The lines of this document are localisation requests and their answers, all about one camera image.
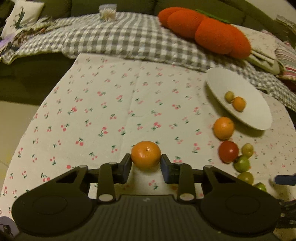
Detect small orange tangerine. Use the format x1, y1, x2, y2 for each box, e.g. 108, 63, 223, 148
131, 141, 162, 169

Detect small yellow-green fruit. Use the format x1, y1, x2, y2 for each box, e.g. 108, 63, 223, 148
241, 143, 254, 158

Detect red tomato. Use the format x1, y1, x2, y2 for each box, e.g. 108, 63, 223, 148
218, 141, 239, 164

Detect large orange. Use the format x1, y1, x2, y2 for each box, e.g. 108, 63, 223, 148
213, 116, 235, 140

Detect small green fruit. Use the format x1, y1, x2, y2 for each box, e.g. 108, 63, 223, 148
224, 91, 235, 103

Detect brownish green tomato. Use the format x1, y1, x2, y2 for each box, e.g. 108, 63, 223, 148
237, 172, 254, 185

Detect cherry print tablecloth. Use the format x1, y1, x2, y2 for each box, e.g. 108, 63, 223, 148
1, 54, 295, 218

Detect white ribbed plate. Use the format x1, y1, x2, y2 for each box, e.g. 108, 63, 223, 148
206, 68, 273, 131

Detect dark green sofa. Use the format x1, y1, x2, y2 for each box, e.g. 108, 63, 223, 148
1, 0, 287, 105

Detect striped knit pillow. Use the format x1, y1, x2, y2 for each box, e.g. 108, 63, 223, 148
261, 30, 295, 82

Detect folded floral sheets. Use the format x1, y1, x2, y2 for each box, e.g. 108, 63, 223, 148
233, 25, 282, 75

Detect grey checkered blanket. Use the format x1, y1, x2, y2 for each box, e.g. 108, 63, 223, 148
1, 12, 295, 109

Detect orange pumpkin cushion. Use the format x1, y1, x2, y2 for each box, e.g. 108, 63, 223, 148
158, 7, 251, 59

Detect white tissue box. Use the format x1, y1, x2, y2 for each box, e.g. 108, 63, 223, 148
99, 4, 117, 22

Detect stack of papers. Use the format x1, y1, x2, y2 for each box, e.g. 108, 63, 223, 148
275, 15, 296, 34

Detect floral purple cloth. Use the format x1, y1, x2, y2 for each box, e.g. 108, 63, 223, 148
1, 16, 55, 55

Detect white pillow with print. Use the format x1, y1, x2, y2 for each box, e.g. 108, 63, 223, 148
1, 1, 45, 39

